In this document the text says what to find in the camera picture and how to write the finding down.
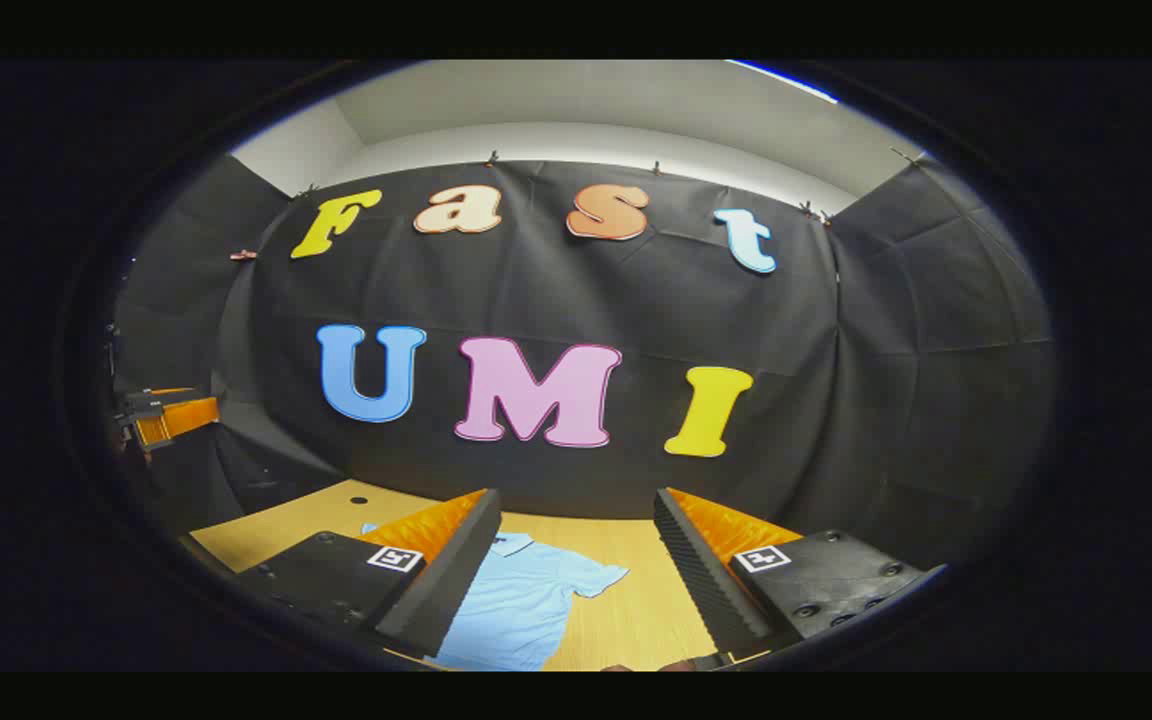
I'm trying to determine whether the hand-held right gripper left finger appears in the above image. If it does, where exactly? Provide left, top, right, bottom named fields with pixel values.
left=236, top=488, right=503, bottom=661

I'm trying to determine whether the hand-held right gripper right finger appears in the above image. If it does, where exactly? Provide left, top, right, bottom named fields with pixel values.
left=653, top=487, right=947, bottom=661

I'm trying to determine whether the light blue T-shirt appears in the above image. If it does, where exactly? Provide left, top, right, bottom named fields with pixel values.
left=361, top=522, right=630, bottom=672

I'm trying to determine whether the black backdrop cloth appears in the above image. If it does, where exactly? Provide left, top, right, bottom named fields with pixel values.
left=101, top=150, right=1057, bottom=576

